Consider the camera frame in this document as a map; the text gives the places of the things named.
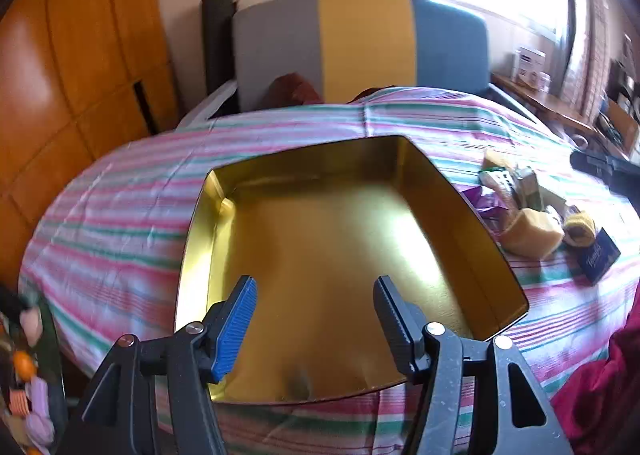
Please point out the wooden cabinet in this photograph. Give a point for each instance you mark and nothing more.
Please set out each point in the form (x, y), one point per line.
(75, 60)

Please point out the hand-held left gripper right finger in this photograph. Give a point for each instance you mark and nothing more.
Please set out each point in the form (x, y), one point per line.
(395, 330)

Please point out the grey yellow blue chair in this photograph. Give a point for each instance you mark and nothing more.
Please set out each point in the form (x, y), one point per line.
(365, 45)

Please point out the purple snack packet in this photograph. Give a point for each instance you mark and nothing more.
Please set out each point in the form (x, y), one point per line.
(480, 200)

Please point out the reddish brown bag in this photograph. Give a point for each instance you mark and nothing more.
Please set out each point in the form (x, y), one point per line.
(292, 90)

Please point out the striped tablecloth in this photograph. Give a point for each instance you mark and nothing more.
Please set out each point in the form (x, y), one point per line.
(125, 215)

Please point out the pale green carton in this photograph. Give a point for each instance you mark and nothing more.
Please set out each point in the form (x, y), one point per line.
(554, 201)

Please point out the white cardboard box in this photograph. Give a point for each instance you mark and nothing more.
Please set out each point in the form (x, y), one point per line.
(530, 62)

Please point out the white mug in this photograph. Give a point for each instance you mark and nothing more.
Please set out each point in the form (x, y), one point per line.
(580, 140)

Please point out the yellow sponge cake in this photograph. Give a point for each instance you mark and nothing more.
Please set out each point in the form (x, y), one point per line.
(535, 235)

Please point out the black rolled mat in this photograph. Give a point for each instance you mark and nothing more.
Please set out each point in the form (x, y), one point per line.
(217, 45)

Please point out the pink curtain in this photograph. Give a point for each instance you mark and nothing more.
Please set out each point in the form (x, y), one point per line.
(585, 35)

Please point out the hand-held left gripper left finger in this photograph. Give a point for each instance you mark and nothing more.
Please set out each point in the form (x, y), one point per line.
(235, 330)

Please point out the wooden side desk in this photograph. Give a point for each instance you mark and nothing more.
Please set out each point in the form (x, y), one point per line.
(560, 110)

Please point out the green cracker packet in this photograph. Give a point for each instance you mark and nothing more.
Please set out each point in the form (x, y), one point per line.
(495, 181)

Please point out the gold metal tin tray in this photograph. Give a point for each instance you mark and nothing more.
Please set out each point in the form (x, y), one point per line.
(325, 235)

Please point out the orange round toy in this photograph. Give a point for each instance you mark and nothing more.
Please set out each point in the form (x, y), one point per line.
(22, 365)

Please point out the small yellow sponge piece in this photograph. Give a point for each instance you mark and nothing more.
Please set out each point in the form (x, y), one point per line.
(497, 160)

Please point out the red garment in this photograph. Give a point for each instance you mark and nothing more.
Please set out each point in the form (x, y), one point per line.
(600, 385)

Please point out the blue tissue pack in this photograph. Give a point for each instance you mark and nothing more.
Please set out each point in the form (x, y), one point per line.
(600, 257)

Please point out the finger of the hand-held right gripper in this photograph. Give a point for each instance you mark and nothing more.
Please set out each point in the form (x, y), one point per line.
(592, 164)

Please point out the pink heart toy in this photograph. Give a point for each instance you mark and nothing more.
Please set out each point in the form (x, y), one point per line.
(31, 325)

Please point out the small white pink carton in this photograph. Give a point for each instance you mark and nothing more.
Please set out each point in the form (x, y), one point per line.
(544, 83)

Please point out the dark red cloth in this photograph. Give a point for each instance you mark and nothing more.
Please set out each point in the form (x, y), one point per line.
(372, 94)

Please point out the orange striped clip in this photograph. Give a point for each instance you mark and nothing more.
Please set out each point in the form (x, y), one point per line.
(17, 402)

